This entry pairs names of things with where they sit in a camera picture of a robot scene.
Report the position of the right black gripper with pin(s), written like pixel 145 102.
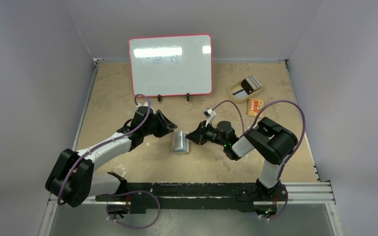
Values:
pixel 201 134

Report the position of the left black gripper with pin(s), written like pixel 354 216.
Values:
pixel 164 129

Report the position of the beige card holder wallet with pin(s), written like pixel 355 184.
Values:
pixel 180 143

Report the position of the credit card stack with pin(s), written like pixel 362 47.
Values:
pixel 251 84

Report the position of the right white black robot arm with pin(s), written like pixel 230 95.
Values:
pixel 274 143

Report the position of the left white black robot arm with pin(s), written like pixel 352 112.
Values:
pixel 72 175

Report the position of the striped card lying in tray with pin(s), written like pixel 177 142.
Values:
pixel 240 94

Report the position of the orange card pack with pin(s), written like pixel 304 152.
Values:
pixel 254 106

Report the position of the beige oval tray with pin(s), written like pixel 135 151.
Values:
pixel 237 86

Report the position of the pink framed whiteboard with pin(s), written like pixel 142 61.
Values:
pixel 172 65

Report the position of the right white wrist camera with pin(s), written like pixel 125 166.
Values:
pixel 210 115

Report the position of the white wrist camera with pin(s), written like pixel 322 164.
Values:
pixel 210 115
pixel 146 104

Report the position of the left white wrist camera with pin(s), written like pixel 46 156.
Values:
pixel 146 104

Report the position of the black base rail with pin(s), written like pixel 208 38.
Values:
pixel 243 196

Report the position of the aluminium frame rail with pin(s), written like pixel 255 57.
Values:
pixel 297 193

